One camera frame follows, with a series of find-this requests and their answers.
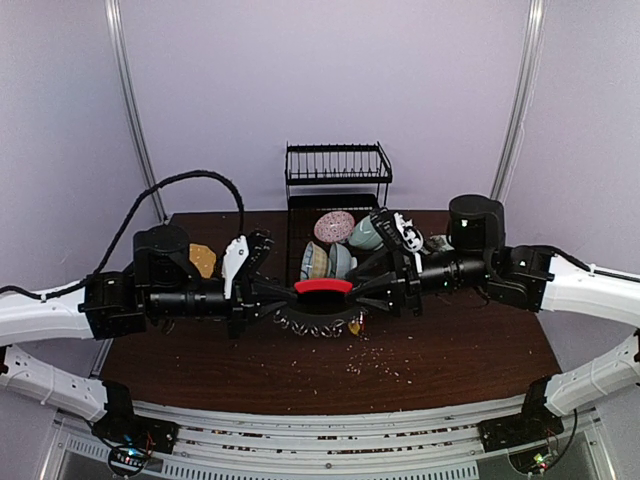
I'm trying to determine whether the yellow tag key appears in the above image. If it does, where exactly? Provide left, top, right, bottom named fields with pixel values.
left=348, top=322, right=362, bottom=336

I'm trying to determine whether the large grey red keyring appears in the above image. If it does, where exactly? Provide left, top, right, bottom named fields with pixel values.
left=274, top=278, right=368, bottom=338

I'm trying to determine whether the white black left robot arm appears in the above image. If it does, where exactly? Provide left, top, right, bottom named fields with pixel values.
left=1, top=225, right=297, bottom=444

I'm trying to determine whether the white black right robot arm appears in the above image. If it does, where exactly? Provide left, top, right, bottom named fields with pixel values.
left=347, top=194, right=639, bottom=327

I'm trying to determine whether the green celadon bowl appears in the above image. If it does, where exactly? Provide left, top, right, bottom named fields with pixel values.
left=348, top=215, right=383, bottom=251

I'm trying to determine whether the grey blue ribbed bowl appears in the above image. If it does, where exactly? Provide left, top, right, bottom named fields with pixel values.
left=327, top=243, right=357, bottom=280

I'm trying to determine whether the light blue flower plate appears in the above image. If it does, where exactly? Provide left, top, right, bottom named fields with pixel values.
left=423, top=235, right=453, bottom=254

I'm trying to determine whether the blue yellow patterned bowl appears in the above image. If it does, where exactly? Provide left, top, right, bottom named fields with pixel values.
left=300, top=241, right=330, bottom=281

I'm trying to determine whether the pink patterned bowl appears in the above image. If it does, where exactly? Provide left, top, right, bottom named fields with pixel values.
left=313, top=210, right=355, bottom=243

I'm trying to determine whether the yellow dotted plate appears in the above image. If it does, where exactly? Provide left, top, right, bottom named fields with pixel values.
left=189, top=243, right=217, bottom=279

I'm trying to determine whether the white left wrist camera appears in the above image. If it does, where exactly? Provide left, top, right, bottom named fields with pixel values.
left=221, top=235, right=249, bottom=300

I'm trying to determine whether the black wire dish rack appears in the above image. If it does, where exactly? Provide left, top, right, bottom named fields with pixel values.
left=284, top=142, right=393, bottom=284

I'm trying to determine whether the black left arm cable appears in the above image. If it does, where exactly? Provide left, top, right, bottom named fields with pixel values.
left=0, top=169, right=246, bottom=301

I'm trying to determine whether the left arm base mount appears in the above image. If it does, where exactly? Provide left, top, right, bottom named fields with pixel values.
left=85, top=415, right=179, bottom=478

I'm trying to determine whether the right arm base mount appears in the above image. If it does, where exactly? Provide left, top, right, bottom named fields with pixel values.
left=478, top=414, right=564, bottom=477

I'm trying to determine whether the right aluminium frame post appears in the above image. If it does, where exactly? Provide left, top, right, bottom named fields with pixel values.
left=490, top=0, right=547, bottom=205

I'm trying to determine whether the aluminium frame post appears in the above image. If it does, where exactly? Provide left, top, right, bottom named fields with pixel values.
left=103, top=0, right=168, bottom=224
left=490, top=0, right=547, bottom=205

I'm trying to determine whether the left aluminium frame post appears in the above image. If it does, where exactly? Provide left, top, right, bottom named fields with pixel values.
left=103, top=0, right=168, bottom=224

